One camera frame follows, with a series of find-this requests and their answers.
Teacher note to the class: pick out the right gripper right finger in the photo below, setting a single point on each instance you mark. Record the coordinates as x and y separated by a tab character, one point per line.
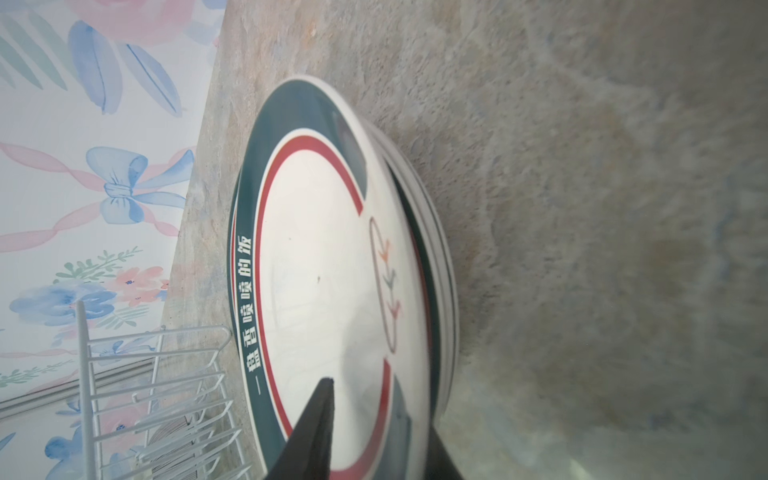
439	465

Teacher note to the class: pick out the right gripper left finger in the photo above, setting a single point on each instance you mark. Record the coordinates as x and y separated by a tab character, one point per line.
307	453

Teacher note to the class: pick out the green red banded plate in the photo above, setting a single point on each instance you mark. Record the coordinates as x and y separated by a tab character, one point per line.
325	283

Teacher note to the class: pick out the orange sunburst plate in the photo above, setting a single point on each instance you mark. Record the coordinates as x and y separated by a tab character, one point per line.
436	268

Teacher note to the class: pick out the striped ceramic bowl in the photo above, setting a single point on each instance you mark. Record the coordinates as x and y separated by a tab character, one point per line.
170	445

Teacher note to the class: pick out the white wire dish rack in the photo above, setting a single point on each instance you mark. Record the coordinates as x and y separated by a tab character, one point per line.
130	385

